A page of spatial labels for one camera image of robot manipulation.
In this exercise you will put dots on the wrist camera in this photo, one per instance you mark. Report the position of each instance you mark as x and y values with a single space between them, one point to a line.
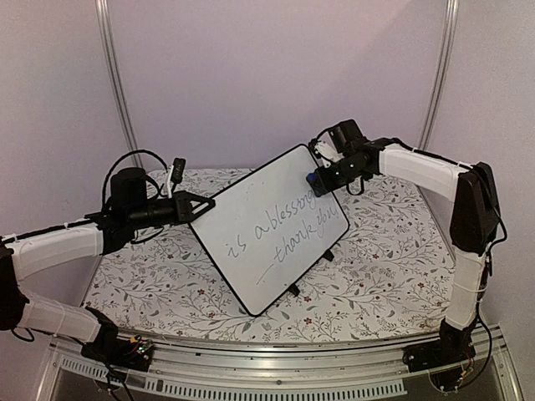
340 135
174 175

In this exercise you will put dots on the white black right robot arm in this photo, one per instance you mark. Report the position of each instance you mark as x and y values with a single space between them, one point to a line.
475 216

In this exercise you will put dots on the floral patterned table mat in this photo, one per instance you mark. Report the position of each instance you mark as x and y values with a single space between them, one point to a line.
391 276

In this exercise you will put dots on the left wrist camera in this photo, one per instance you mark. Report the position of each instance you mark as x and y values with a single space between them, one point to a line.
174 175

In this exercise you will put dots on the right aluminium corner post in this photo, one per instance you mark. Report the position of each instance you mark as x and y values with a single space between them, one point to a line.
439 83

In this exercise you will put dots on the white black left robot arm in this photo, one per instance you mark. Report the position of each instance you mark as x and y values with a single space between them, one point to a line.
127 209

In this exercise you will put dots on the black whiteboard stand foot right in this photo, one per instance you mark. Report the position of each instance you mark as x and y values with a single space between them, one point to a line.
328 255

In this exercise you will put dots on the black whiteboard stand foot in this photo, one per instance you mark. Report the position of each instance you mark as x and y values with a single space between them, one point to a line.
328 255
294 290

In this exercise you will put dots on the blue whiteboard eraser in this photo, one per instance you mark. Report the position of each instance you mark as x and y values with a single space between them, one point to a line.
314 180

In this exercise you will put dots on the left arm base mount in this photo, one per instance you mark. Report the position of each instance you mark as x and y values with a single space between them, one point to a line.
134 353

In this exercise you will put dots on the black whiteboard stand foot left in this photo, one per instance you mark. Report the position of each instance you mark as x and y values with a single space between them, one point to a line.
294 290

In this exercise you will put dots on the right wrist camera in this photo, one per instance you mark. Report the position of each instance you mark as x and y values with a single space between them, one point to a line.
340 135

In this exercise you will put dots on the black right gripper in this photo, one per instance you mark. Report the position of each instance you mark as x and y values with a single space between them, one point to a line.
325 185

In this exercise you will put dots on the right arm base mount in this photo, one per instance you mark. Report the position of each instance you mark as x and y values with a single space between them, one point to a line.
453 347

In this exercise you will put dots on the left aluminium corner post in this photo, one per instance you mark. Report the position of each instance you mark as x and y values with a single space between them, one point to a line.
112 63

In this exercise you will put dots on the aluminium corner post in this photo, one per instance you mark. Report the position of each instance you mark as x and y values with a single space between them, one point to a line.
439 83
112 63

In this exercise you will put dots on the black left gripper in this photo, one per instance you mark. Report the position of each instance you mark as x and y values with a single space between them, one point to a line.
184 207

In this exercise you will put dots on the white whiteboard black frame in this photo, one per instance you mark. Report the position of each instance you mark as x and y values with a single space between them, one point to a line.
268 229

